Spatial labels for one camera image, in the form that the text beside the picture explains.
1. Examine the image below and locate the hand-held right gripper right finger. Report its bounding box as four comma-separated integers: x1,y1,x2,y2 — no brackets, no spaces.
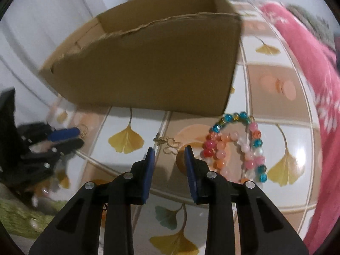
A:
184,146,310,255

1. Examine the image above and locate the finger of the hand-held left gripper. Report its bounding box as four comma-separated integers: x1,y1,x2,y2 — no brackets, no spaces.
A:
48,127,81,142
28,138,85,160

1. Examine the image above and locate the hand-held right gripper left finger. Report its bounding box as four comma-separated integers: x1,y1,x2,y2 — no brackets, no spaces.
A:
28,147,156,255

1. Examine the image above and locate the gold butterfly earring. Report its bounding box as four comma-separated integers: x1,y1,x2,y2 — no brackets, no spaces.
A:
164,138,179,155

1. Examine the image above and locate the pink beaded bracelet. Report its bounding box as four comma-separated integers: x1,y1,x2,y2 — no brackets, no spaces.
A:
216,132,257,184

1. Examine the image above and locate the multicolour beaded bracelet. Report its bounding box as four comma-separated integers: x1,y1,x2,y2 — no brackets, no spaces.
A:
203,112,269,184

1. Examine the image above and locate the cardboard box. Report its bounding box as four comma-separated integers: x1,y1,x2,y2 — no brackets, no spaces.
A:
38,0,243,117

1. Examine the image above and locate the green shaggy mat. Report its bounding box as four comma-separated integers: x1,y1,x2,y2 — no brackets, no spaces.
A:
0,190,68,241

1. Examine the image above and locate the white curtain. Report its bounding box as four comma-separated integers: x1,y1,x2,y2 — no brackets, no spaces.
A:
0,0,128,107

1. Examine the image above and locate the pink floral blanket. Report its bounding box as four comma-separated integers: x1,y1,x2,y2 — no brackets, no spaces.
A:
259,1,340,255

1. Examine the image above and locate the green patterned blanket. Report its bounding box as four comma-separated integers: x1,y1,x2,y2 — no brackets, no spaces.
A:
285,4,340,57

